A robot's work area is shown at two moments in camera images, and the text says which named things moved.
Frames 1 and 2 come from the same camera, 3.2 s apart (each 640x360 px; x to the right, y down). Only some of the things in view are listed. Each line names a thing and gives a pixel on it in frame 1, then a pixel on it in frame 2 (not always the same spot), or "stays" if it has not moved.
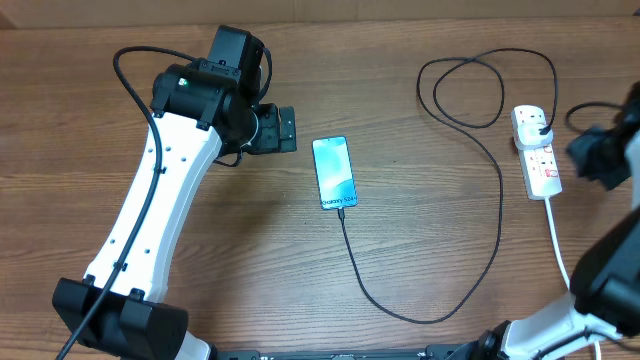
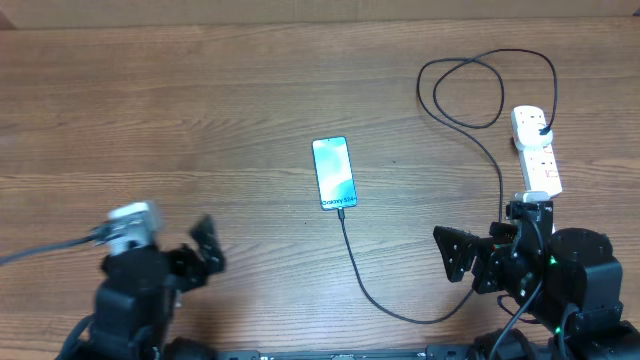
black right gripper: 577,151 -> 462,247
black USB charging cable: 494,117 stays
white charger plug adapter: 529,138 stays
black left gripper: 272,140 -> 202,268
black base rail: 431,352 stays
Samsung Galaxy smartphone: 334,172 stays
